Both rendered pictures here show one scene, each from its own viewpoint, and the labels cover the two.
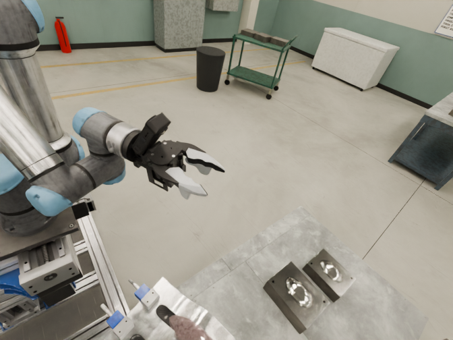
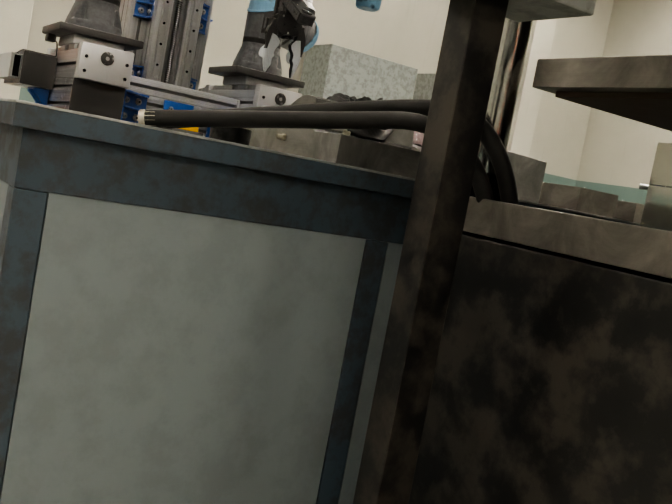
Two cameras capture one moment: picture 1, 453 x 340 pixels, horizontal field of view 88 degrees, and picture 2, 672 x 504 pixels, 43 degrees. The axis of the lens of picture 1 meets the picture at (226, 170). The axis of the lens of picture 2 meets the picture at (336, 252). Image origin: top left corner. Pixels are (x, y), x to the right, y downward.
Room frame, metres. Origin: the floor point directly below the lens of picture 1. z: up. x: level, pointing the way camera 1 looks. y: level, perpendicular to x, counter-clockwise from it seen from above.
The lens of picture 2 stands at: (-2.06, -0.36, 0.77)
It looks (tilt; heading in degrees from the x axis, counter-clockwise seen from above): 5 degrees down; 14
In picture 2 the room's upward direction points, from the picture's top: 11 degrees clockwise
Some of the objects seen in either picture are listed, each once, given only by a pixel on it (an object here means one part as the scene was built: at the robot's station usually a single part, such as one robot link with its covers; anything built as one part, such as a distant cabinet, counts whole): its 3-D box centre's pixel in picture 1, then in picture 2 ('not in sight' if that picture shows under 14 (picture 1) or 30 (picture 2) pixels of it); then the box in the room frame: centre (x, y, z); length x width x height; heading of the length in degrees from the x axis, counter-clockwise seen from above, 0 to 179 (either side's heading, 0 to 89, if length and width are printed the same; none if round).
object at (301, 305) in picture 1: (294, 295); (570, 200); (0.42, -0.37, 0.84); 0.20 x 0.15 x 0.07; 46
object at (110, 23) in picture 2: not in sight; (95, 15); (0.05, 0.95, 1.09); 0.15 x 0.15 x 0.10
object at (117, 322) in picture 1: (114, 318); not in sight; (0.21, 0.25, 0.86); 0.13 x 0.05 x 0.05; 63
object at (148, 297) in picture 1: (141, 291); not in sight; (0.31, 0.20, 0.86); 0.13 x 0.05 x 0.05; 63
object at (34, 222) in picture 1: (25, 207); (259, 57); (0.40, 0.60, 1.09); 0.15 x 0.15 x 0.10
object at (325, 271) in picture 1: (327, 274); (625, 212); (0.55, -0.53, 0.83); 0.17 x 0.13 x 0.06; 46
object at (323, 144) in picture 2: not in sight; (333, 135); (-0.17, 0.17, 0.87); 0.50 x 0.26 x 0.14; 46
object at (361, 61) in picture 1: (351, 58); not in sight; (6.44, -2.37, 0.47); 1.52 x 0.77 x 0.94; 48
